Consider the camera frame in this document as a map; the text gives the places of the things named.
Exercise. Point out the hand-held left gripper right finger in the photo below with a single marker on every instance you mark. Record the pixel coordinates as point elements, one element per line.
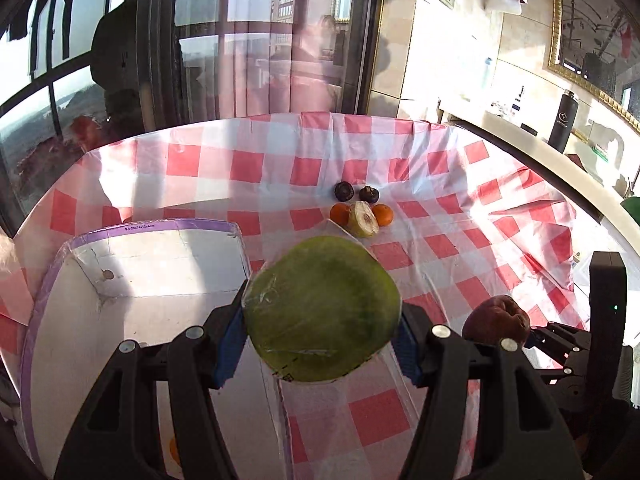
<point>407,355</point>

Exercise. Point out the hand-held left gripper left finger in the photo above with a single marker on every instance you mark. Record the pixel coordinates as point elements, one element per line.
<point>229,342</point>

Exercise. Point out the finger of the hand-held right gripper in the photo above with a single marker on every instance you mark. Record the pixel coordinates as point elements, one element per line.
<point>555,337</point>
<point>570,385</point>

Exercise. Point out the dark red apple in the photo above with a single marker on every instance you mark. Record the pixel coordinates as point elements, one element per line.
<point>495,317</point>

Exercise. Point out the green plastic-wrapped melon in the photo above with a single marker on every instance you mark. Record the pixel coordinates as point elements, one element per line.
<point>320,310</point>

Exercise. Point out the white foam box purple edge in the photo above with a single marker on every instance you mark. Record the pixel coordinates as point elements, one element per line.
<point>150,270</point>

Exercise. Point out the red white checkered tablecloth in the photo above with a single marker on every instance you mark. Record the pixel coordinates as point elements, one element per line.
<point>450,240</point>

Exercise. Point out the small orange tangerine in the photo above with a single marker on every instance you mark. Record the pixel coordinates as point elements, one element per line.
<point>384,215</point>
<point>340,213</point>
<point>173,452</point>

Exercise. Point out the yellow-green pear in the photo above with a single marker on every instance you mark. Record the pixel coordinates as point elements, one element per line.
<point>363,220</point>

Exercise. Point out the green round object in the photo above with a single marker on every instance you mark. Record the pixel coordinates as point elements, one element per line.
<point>631,207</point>

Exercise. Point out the dark purple mangosteen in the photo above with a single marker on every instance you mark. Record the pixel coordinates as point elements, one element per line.
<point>344,190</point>
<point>369,193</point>

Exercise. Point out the black water bottle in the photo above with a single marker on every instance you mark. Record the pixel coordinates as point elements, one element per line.
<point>562,122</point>

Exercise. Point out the small white blue bottle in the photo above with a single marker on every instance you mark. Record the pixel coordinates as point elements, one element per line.
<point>517,102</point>

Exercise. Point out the clear plastic bottle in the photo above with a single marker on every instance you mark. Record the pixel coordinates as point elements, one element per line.
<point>486,74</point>

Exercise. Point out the gold framed mirror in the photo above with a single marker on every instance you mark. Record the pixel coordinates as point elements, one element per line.
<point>595,35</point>

